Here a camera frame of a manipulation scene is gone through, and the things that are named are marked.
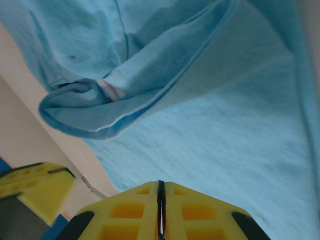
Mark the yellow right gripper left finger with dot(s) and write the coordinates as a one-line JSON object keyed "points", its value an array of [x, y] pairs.
{"points": [[125, 212]]}

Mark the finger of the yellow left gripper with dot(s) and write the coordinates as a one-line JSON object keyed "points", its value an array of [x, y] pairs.
{"points": [[47, 195]]}

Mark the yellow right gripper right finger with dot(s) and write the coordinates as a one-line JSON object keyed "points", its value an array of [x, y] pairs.
{"points": [[200, 215]]}

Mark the light blue printed t-shirt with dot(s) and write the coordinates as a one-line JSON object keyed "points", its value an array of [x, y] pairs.
{"points": [[200, 125]]}

